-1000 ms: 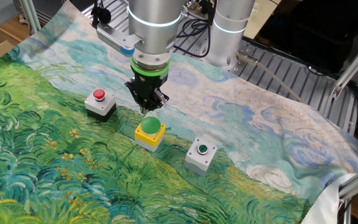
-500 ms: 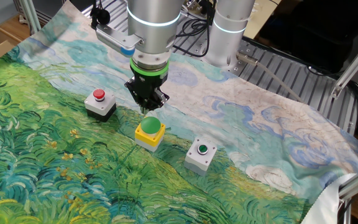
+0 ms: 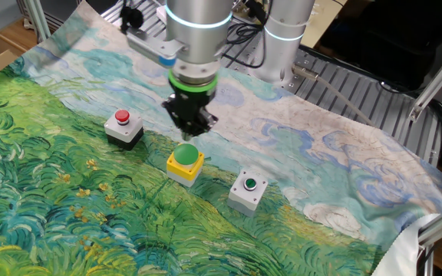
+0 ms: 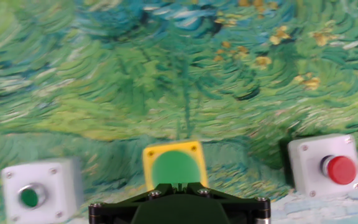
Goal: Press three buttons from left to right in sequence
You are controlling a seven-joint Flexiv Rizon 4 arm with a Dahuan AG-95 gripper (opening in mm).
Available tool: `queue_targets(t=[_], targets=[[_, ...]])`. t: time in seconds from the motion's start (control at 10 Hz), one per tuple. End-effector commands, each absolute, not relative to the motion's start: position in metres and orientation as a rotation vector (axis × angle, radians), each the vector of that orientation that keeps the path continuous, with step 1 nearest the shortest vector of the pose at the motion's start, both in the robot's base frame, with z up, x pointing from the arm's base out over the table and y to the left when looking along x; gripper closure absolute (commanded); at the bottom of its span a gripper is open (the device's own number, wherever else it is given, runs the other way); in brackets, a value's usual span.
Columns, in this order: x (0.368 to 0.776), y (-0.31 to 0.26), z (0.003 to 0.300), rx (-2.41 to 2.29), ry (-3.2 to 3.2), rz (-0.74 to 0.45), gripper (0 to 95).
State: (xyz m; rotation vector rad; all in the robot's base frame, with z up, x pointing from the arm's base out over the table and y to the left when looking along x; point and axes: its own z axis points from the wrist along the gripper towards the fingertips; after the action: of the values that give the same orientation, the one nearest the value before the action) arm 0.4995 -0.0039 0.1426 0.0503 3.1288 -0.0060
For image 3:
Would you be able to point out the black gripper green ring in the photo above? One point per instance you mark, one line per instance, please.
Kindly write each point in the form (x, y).
(192, 101)

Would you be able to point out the green dome button yellow box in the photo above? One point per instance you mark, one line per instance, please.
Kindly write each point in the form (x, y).
(185, 155)

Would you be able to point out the red button white black box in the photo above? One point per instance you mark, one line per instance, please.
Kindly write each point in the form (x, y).
(123, 132)

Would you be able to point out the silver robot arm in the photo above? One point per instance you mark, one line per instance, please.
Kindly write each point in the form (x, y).
(200, 38)

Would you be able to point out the small green button grey box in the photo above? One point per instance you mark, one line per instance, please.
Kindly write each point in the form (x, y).
(244, 199)

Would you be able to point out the black power adapter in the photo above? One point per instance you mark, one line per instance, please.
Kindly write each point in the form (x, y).
(256, 11)

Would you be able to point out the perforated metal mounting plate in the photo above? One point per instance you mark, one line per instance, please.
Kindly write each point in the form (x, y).
(305, 63)

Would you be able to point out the painted landscape cloth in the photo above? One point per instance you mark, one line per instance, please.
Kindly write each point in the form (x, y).
(90, 211)

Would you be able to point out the tan cardboard sheet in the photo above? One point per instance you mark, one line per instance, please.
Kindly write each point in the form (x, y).
(322, 23)

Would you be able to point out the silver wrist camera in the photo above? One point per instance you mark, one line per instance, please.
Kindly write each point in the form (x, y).
(150, 46)

